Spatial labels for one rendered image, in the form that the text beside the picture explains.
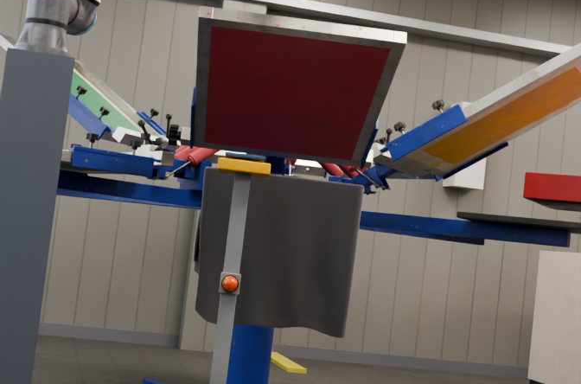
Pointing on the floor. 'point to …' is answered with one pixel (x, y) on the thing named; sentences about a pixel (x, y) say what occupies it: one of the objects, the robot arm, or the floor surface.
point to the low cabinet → (557, 320)
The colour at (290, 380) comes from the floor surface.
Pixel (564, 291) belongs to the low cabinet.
